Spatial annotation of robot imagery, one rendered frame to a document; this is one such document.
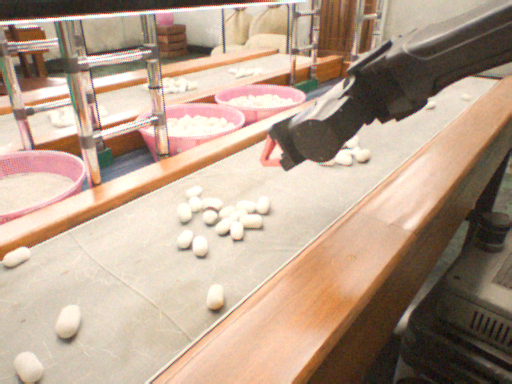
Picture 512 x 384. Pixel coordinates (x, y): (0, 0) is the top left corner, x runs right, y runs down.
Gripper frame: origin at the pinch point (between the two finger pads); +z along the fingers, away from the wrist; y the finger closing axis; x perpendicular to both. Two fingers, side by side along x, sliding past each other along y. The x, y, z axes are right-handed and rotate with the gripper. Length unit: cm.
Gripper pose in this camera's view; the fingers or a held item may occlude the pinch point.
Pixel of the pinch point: (265, 160)
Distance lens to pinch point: 65.2
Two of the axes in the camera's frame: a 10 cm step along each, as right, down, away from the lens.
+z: -5.8, 3.6, 7.3
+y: -6.3, 3.7, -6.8
